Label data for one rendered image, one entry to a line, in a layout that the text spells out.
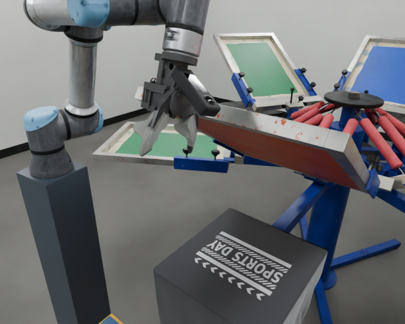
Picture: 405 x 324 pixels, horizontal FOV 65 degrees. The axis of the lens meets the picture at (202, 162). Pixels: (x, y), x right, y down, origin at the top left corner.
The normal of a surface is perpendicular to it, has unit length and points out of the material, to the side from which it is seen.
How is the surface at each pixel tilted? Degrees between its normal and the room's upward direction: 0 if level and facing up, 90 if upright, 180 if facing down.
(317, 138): 58
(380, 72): 32
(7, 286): 0
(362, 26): 90
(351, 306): 0
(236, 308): 0
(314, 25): 90
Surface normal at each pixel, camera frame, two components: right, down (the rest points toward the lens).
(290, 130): -0.51, -0.19
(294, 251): 0.01, -0.90
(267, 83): 0.21, -0.55
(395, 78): -0.32, -0.58
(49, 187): 0.85, 0.24
